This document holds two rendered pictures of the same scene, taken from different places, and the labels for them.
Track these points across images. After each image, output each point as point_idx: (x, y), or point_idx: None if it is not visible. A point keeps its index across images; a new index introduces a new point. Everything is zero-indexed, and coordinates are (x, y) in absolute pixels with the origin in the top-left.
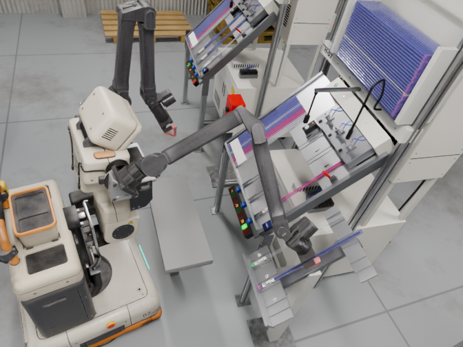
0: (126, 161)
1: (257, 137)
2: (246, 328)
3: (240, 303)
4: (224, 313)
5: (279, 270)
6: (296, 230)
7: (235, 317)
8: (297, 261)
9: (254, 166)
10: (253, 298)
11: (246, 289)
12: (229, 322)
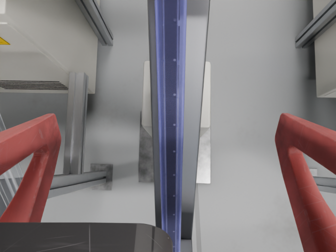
0: None
1: None
2: (151, 186)
3: (106, 183)
4: (117, 217)
5: (73, 112)
6: None
7: (129, 199)
8: (63, 64)
9: None
10: (103, 157)
11: (91, 186)
12: (134, 212)
